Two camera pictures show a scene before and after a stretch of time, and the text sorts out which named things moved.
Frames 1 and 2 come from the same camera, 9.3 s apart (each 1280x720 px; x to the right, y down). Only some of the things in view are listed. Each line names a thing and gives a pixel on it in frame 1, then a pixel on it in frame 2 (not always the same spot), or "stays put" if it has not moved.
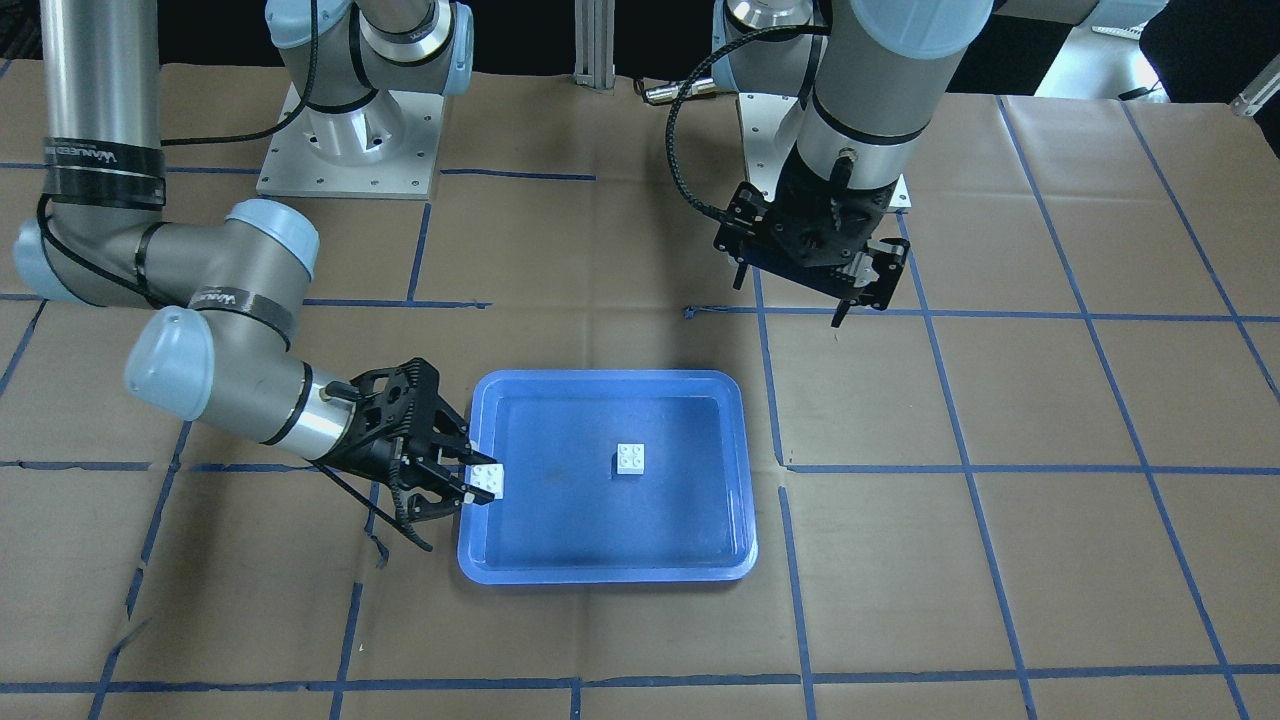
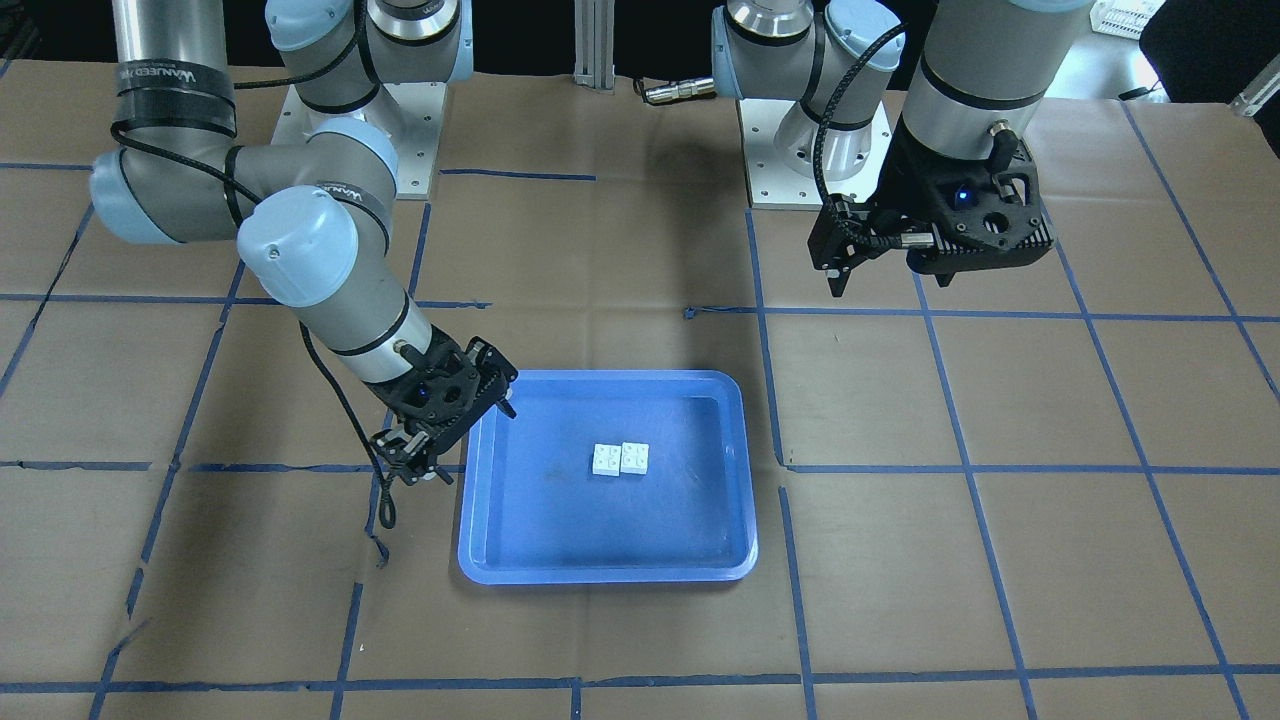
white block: x=631 y=458 stays put
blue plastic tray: x=613 y=476 stays put
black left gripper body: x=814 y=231 → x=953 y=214
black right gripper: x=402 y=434 → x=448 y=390
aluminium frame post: x=595 y=27 stays put
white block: x=489 y=477 → x=606 y=460
